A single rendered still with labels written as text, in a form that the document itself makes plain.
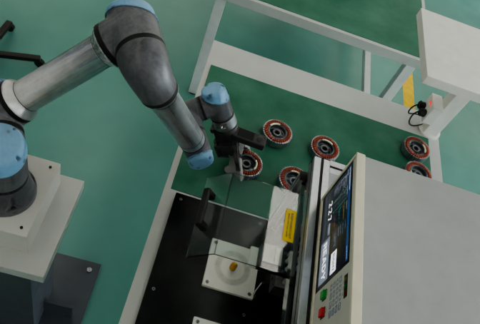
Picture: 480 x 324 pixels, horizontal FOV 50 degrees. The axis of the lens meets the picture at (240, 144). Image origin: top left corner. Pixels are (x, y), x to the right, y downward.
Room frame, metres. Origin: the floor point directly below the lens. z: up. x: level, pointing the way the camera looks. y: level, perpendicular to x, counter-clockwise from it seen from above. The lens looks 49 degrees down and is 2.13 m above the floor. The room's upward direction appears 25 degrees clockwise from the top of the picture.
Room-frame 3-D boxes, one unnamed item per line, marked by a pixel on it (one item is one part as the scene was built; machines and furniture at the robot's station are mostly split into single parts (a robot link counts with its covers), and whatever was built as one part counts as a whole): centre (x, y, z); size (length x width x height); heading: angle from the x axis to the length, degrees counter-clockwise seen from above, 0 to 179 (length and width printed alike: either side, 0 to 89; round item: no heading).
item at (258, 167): (1.10, -0.05, 0.77); 0.11 x 0.11 x 0.04
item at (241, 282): (0.72, -0.13, 0.78); 0.15 x 0.15 x 0.01; 9
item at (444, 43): (1.59, -0.58, 0.98); 0.37 x 0.35 x 0.46; 9
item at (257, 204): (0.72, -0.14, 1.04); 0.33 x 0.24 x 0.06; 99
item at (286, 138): (1.29, -0.10, 0.77); 0.11 x 0.11 x 0.04
